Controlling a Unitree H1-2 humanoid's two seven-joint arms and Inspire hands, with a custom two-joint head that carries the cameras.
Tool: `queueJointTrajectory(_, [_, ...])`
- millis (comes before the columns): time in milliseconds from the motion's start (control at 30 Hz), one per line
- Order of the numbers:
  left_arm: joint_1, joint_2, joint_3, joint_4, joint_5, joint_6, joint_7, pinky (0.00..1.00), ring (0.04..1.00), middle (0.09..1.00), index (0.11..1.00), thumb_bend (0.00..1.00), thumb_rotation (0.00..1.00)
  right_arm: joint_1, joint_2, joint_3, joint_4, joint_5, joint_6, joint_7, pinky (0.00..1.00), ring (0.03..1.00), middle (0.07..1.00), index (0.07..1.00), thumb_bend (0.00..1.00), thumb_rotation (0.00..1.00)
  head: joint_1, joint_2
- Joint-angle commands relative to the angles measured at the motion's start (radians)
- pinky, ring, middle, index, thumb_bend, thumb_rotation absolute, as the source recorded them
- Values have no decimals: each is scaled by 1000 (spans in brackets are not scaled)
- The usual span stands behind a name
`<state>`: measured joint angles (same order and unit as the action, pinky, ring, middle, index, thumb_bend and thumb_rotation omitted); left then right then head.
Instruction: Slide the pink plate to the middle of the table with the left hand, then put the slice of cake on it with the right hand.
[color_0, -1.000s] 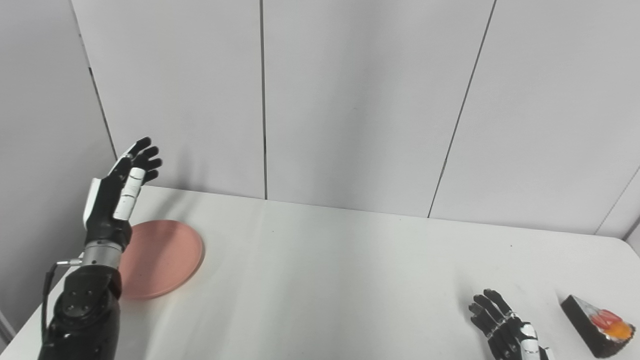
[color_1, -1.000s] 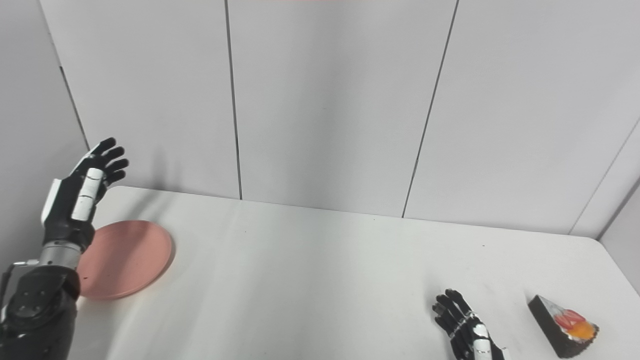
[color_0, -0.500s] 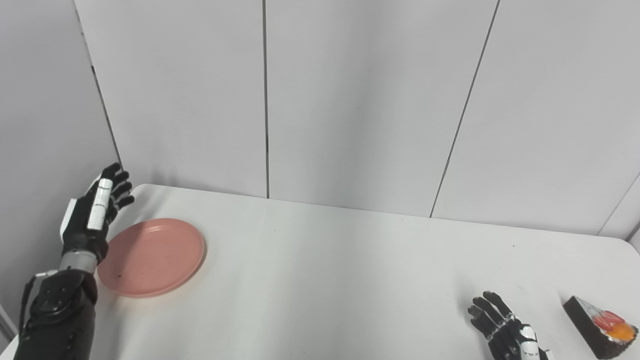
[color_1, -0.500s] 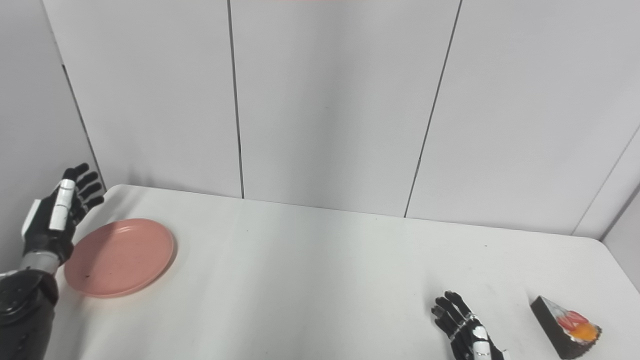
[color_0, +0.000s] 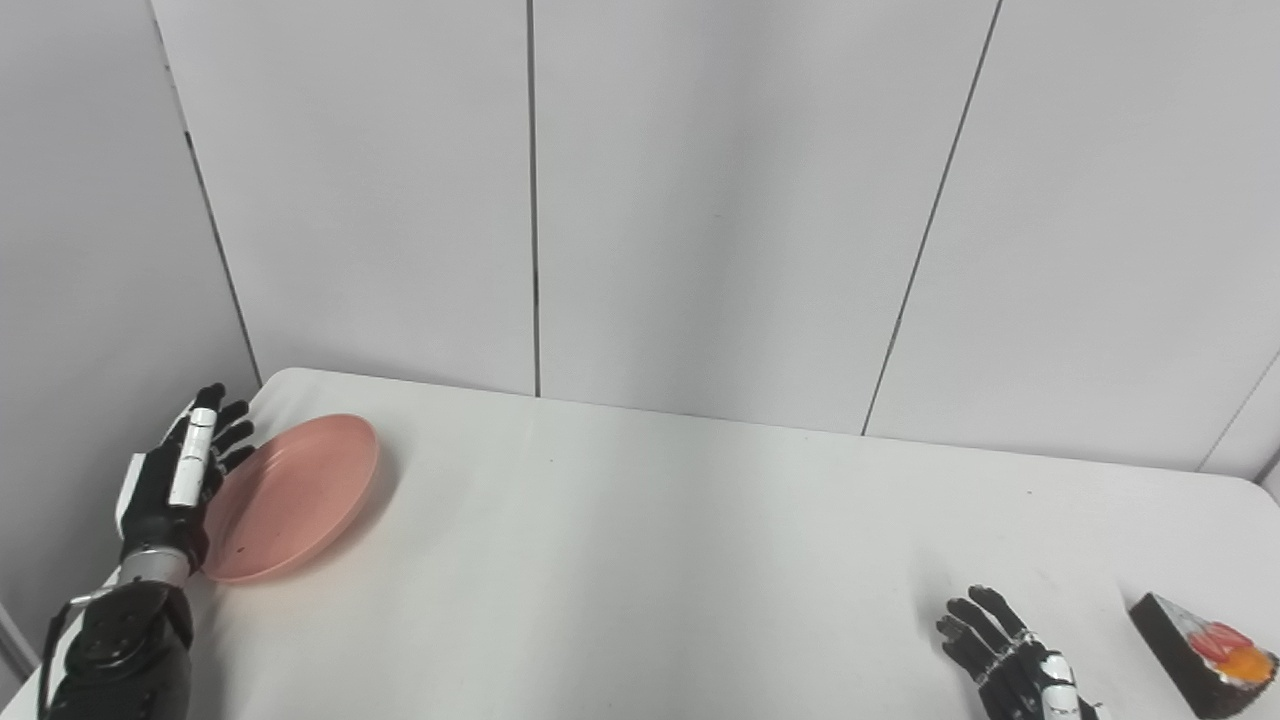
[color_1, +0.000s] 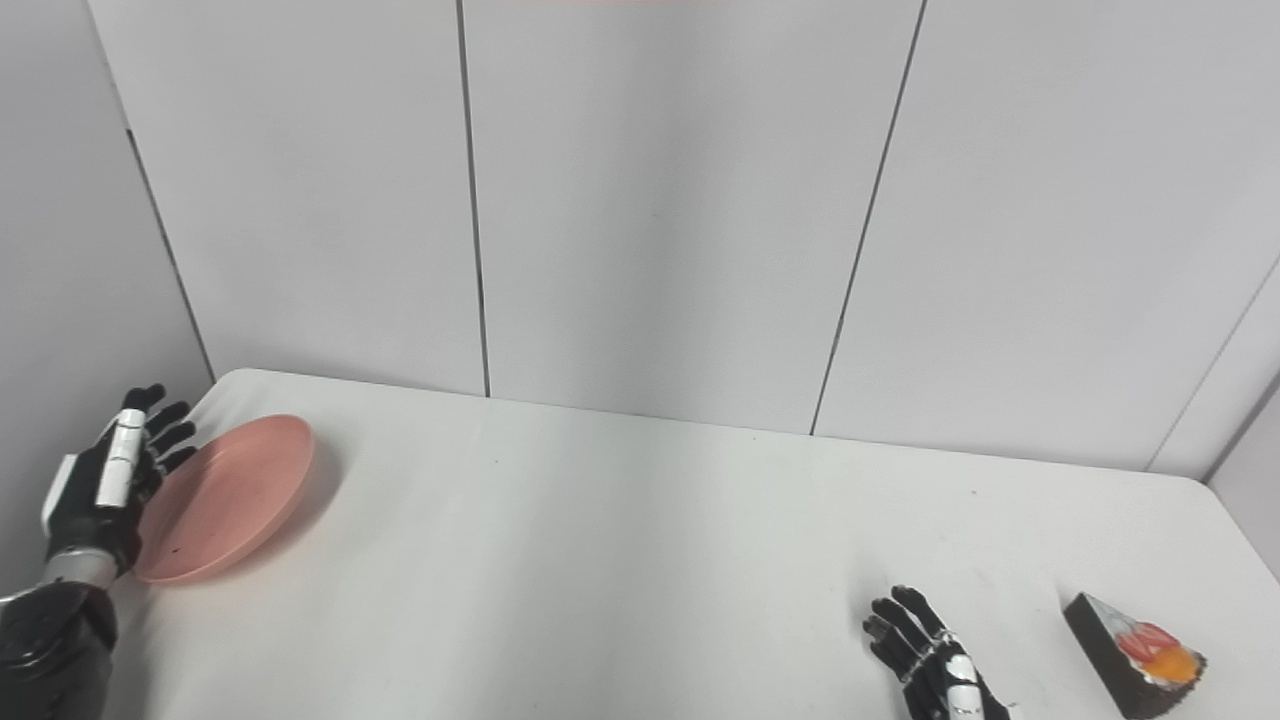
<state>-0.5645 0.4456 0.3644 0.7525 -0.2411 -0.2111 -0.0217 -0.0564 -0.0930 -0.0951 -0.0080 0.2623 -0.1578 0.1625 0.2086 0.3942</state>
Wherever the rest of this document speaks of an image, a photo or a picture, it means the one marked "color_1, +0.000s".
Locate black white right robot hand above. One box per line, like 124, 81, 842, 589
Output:
864, 586, 1016, 720

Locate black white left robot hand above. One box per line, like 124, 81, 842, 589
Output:
40, 384, 198, 582

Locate pink round plate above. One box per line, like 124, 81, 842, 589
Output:
133, 415, 317, 585

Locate chocolate cake slice with fruit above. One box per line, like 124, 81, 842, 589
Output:
1062, 592, 1208, 720

